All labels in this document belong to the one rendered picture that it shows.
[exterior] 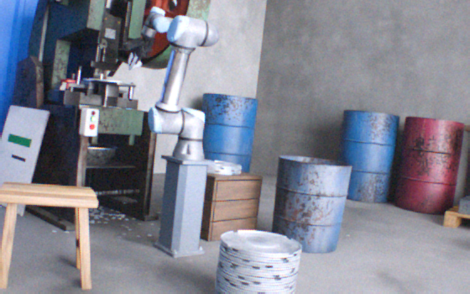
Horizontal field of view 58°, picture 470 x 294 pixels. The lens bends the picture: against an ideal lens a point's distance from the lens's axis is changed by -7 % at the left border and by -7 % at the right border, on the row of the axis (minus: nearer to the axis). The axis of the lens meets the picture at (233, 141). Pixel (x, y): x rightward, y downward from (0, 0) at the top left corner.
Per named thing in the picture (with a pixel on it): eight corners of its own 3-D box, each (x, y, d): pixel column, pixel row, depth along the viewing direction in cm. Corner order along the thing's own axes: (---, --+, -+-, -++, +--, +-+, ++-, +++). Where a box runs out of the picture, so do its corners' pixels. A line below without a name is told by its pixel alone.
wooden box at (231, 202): (255, 234, 263) (263, 175, 261) (208, 241, 235) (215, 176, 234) (209, 218, 291) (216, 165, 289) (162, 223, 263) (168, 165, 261)
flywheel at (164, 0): (193, -61, 288) (127, 0, 327) (172, -71, 272) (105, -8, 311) (225, 26, 269) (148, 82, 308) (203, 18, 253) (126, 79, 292)
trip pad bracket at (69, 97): (77, 128, 223) (81, 90, 222) (61, 127, 216) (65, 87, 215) (70, 127, 227) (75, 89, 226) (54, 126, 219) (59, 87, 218)
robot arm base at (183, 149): (210, 160, 213) (212, 139, 212) (184, 160, 203) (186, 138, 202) (190, 156, 224) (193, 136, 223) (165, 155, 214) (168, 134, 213)
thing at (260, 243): (262, 229, 179) (263, 228, 179) (317, 249, 157) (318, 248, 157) (204, 235, 161) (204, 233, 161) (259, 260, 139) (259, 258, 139)
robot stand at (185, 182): (205, 253, 215) (215, 161, 213) (173, 257, 202) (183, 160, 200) (182, 242, 229) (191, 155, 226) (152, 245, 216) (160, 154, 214)
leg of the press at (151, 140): (158, 220, 269) (174, 70, 265) (143, 222, 260) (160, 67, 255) (74, 190, 325) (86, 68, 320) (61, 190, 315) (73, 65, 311)
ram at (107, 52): (121, 65, 256) (127, 15, 255) (100, 61, 244) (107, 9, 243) (103, 65, 267) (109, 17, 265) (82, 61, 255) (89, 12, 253)
